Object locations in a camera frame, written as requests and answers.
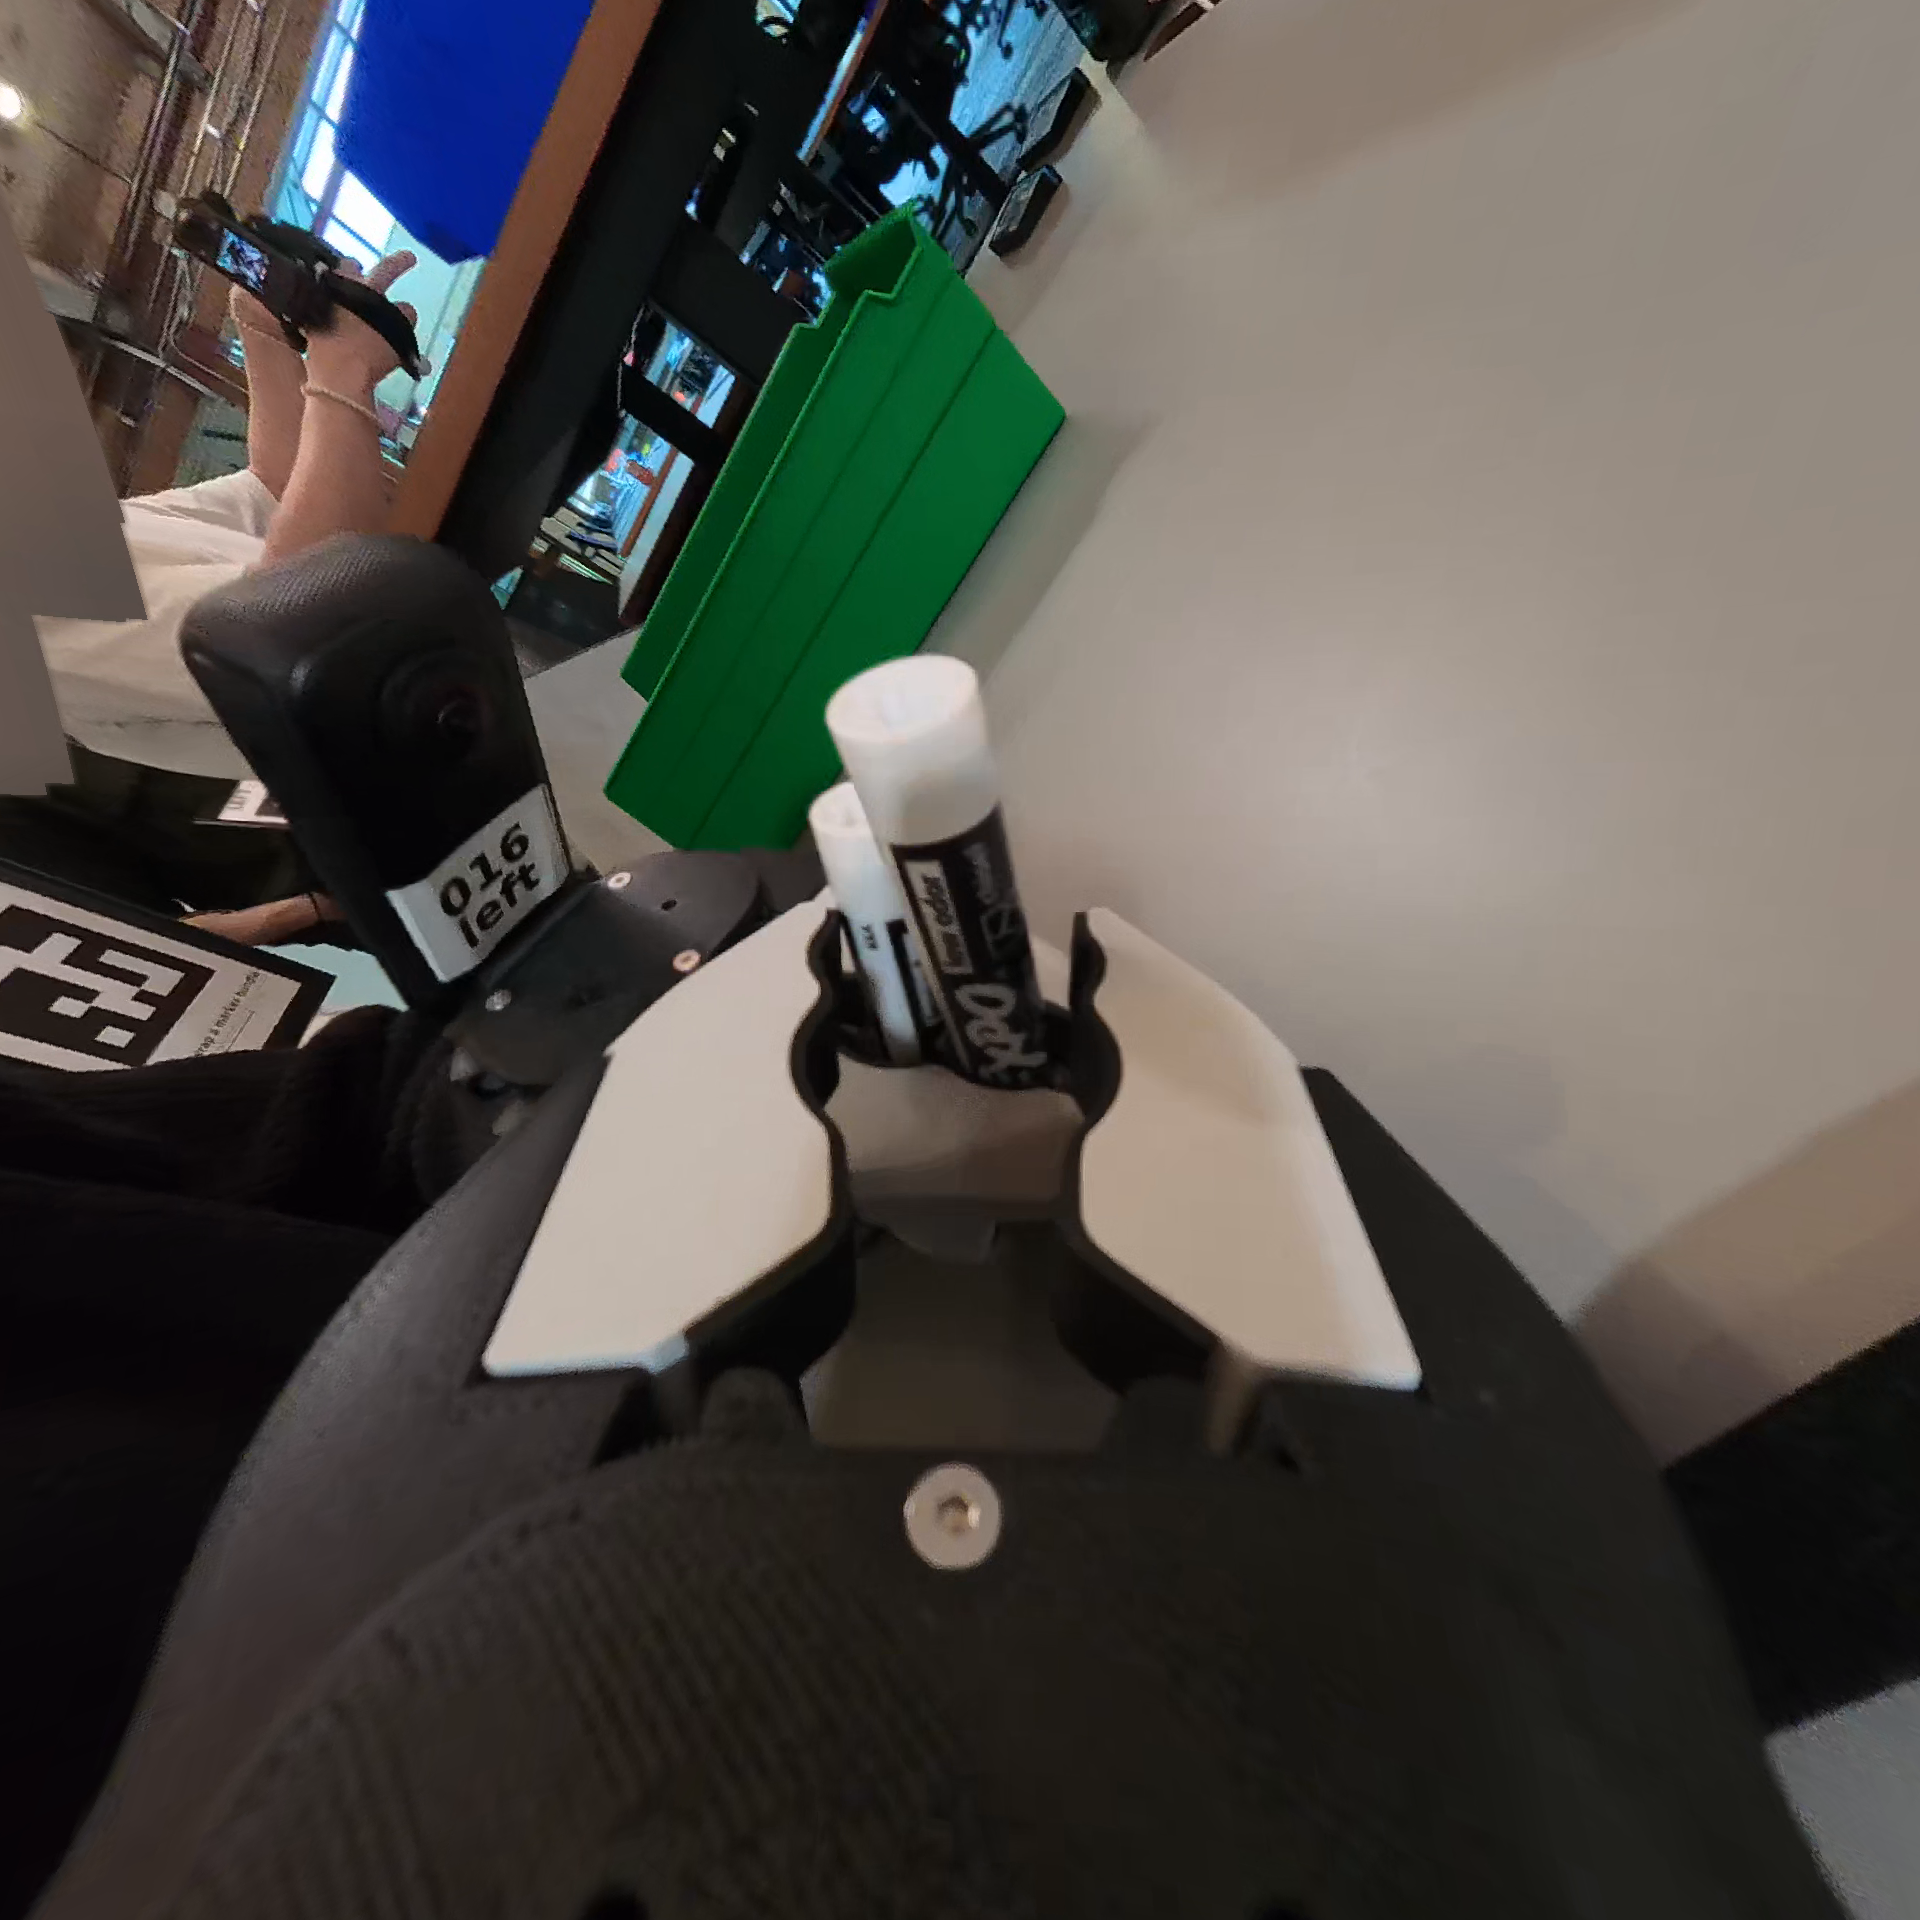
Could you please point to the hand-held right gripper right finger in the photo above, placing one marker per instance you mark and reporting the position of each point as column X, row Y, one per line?
column 1229, row 1201

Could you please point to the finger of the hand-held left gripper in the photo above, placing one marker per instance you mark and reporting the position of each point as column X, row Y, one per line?
column 961, row 1147

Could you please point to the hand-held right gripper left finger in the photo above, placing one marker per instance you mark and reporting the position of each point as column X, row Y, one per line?
column 674, row 1201

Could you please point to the black dry erase marker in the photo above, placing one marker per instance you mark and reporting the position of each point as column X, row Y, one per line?
column 931, row 840
column 862, row 902

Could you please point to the person's left forearm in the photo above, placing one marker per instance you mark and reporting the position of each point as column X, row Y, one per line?
column 246, row 917

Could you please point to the small fiducial tag sheet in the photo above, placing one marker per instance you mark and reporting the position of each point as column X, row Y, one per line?
column 241, row 802

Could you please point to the framed fiducial tag board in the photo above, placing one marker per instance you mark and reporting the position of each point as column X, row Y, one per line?
column 118, row 974

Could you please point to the green plastic bin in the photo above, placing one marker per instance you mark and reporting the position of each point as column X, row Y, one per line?
column 838, row 570

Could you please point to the wooden edged desk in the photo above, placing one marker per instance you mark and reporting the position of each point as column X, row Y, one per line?
column 629, row 254

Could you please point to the person's black knit clothing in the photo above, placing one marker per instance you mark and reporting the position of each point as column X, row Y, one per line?
column 149, row 1275

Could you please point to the blue plastic bin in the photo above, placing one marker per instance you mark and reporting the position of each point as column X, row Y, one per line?
column 450, row 119

